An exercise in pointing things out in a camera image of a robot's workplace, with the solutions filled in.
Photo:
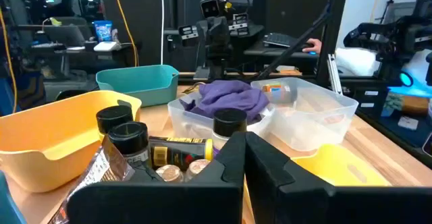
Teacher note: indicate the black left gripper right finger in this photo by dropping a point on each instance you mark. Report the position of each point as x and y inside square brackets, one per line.
[320, 207]

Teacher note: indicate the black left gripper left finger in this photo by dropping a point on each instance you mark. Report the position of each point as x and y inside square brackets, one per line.
[168, 200]

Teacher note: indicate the small cork-lid glass jar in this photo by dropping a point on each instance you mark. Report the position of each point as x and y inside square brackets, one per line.
[170, 173]
[197, 166]

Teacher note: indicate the black-lid jar purple label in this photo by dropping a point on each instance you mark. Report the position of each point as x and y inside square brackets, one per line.
[128, 138]

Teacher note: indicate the clear plastic spice packet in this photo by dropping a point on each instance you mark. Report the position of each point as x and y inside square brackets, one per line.
[98, 170]

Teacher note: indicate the black-lid spice jar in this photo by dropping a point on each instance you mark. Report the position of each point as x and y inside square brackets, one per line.
[229, 121]

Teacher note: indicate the black-lid jar olive label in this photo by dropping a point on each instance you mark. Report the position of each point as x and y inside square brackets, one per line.
[113, 116]

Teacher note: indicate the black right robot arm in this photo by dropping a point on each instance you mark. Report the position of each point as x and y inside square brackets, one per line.
[216, 58]

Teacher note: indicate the neighbouring black robot arm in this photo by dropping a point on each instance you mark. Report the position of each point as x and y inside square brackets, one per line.
[398, 35]

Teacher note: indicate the small yellow plastic bin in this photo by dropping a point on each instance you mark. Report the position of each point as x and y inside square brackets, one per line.
[337, 166]

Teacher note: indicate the black bottle yellow cap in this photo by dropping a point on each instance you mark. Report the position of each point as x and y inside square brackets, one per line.
[175, 153]

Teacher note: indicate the black keyboard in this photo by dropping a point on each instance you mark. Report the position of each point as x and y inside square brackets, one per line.
[280, 39]

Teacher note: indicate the purple cloth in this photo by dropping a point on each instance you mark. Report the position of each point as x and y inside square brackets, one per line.
[229, 97]

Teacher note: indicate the clear plastic bin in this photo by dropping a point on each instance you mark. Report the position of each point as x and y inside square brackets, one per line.
[310, 129]
[189, 122]

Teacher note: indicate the light teal plastic bin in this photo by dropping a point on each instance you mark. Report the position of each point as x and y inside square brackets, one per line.
[141, 82]

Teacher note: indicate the person's hand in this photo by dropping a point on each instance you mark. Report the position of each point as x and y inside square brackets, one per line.
[314, 45]

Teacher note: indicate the white desk device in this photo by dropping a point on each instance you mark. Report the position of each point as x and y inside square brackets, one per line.
[106, 46]

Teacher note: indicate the blue snack packet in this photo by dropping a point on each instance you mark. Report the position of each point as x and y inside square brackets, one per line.
[103, 31]

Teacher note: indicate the silver aluminium extrusion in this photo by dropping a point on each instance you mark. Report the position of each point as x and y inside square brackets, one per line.
[335, 75]

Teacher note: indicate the white bag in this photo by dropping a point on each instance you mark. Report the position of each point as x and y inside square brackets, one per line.
[356, 61]

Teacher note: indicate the blue glowing light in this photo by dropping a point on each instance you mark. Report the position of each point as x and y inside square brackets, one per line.
[406, 79]

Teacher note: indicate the dark teal plastic bin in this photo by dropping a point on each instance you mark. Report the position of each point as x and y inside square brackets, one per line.
[8, 207]

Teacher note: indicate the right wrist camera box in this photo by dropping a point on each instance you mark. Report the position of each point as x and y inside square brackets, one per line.
[211, 7]

